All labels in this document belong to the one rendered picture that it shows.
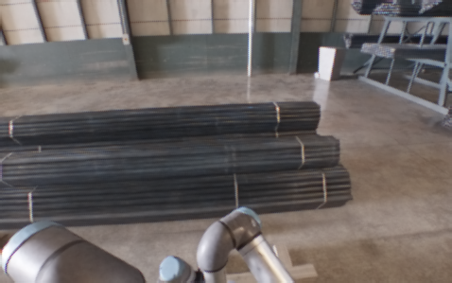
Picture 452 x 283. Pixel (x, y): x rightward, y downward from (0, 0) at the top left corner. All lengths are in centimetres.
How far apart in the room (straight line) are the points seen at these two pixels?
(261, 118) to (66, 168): 199
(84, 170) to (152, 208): 72
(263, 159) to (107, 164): 147
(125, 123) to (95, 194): 77
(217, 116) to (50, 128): 180
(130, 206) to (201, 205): 68
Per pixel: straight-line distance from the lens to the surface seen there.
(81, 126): 282
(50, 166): 264
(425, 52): 766
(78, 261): 47
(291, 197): 242
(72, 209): 267
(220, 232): 86
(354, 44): 873
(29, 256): 53
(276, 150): 226
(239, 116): 251
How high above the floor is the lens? 189
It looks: 28 degrees down
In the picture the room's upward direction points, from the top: 1 degrees counter-clockwise
